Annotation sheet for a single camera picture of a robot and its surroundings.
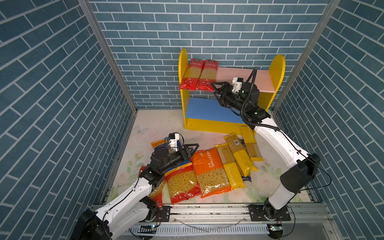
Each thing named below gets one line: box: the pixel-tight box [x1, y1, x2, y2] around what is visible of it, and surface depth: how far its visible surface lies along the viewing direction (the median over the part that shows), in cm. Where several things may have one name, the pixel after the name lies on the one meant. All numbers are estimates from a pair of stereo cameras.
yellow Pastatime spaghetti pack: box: [215, 143, 247, 191], surface depth 88 cm
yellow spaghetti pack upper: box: [224, 132, 258, 177], surface depth 93 cm
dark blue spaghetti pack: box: [241, 175, 252, 183], surface depth 86 cm
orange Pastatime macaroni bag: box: [190, 147, 232, 199], surface depth 86 cm
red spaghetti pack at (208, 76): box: [196, 59, 219, 93], surface depth 81 cm
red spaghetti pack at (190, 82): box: [178, 58, 205, 91], surface depth 80 cm
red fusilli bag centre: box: [164, 158, 201, 205], surface depth 82 cm
